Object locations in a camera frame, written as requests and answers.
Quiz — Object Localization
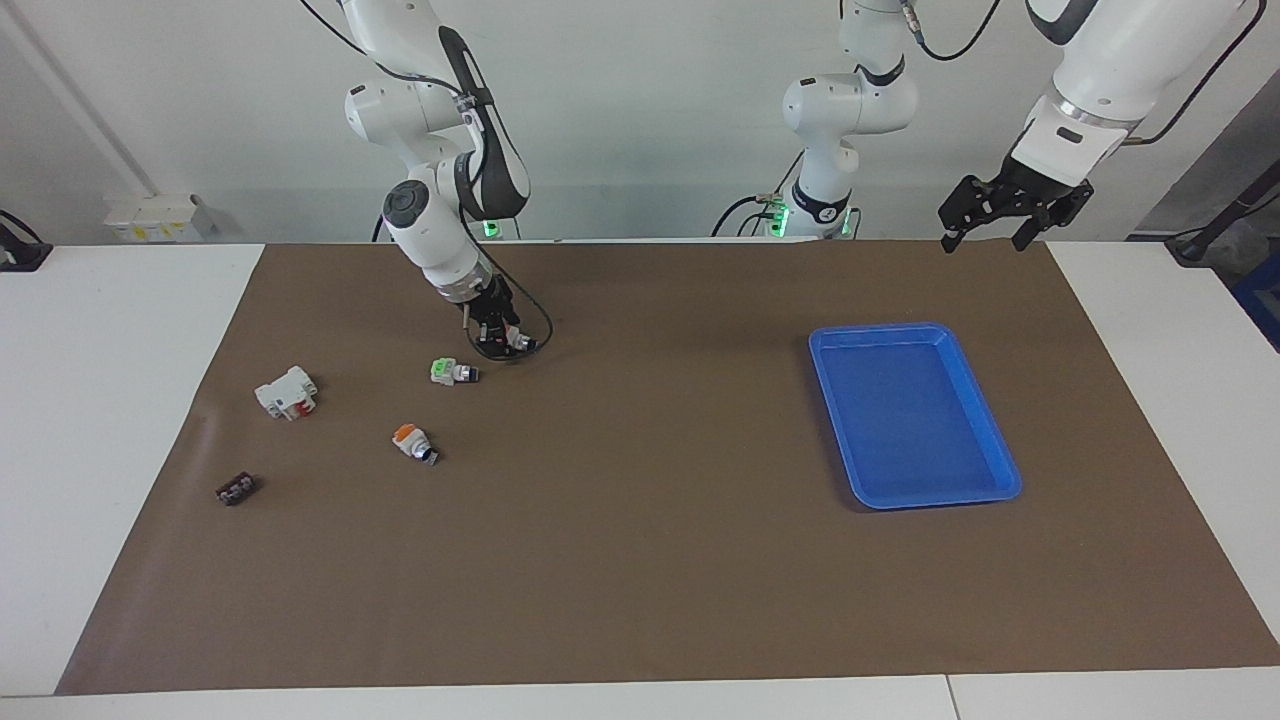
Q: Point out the white box with yellow labels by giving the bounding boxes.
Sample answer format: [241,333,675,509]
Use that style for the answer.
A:
[105,193,216,243]

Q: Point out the blue plastic tray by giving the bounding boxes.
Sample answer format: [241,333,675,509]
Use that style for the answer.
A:
[808,322,1023,511]

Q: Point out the black table clamp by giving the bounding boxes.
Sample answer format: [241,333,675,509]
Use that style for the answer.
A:
[0,210,51,273]

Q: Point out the blue crate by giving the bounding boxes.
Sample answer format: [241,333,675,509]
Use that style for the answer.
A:
[1232,275,1280,353]

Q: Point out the black stand base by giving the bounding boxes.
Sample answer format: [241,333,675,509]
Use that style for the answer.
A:
[1165,185,1280,266]

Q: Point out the brown table mat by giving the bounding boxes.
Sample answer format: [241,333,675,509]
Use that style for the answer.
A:
[55,240,1280,696]

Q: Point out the white circuit breaker red lever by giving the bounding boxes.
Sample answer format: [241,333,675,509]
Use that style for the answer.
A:
[254,366,319,422]

